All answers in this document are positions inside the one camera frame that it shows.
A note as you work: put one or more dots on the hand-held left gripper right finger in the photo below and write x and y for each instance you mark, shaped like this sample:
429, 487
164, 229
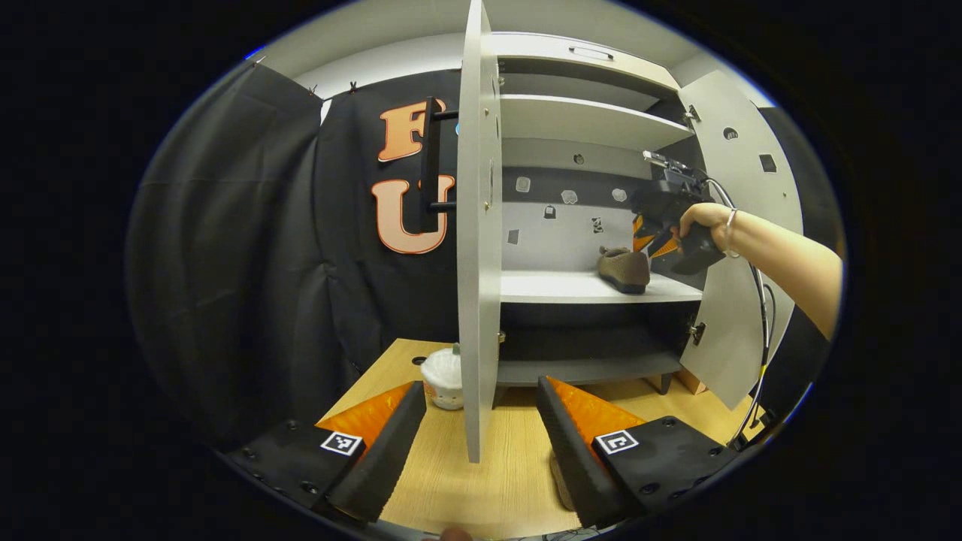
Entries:
575, 458

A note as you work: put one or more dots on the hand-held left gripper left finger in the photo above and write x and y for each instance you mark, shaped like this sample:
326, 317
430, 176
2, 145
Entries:
383, 458

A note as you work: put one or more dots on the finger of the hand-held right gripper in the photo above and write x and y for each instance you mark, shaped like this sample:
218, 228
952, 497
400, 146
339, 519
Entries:
639, 234
665, 246

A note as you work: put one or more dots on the brown fuzzy shoe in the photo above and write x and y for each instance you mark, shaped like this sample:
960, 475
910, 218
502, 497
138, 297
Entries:
627, 270
560, 481

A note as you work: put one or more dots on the grey shoe cabinet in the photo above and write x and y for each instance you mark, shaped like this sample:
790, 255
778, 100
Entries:
586, 285

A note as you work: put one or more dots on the white cabinet door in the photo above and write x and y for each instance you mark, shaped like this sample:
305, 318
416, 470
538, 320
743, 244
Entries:
477, 263
751, 165

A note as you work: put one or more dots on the white lidded cup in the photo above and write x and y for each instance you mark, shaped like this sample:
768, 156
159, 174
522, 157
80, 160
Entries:
442, 376

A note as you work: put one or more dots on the small cardboard box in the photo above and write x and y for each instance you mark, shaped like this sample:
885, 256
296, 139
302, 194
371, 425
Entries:
690, 382

